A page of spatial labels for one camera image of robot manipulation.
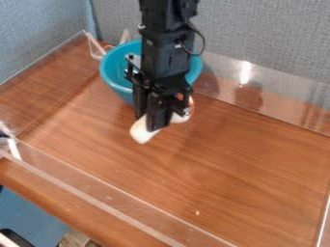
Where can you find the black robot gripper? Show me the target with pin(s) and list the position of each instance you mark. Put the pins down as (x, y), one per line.
(158, 71)

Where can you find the white brown toy mushroom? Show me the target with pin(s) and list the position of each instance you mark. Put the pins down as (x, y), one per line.
(142, 135)

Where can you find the blue plastic bowl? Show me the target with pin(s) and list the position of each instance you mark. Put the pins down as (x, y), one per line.
(113, 69)

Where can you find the clear acrylic back barrier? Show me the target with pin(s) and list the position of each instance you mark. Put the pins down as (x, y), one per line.
(281, 95)

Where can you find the clear acrylic barrier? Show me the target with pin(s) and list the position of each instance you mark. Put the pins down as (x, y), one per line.
(31, 95)
(114, 201)
(281, 95)

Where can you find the clear acrylic left barrier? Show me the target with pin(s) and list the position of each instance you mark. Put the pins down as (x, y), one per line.
(31, 95)

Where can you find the clear acrylic front barrier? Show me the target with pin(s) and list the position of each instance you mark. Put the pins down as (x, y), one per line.
(114, 201)

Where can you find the clear acrylic corner bracket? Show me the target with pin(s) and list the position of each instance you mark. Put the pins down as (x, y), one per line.
(98, 50)

